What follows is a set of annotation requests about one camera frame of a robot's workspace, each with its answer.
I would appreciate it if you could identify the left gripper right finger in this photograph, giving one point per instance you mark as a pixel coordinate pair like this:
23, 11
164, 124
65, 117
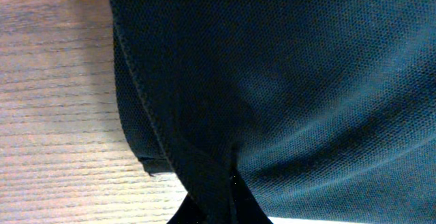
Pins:
246, 207

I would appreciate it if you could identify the black t-shirt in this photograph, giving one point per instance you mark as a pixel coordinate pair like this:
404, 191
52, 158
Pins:
326, 108

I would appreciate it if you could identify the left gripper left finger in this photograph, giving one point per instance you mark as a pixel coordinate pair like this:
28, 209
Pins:
188, 213

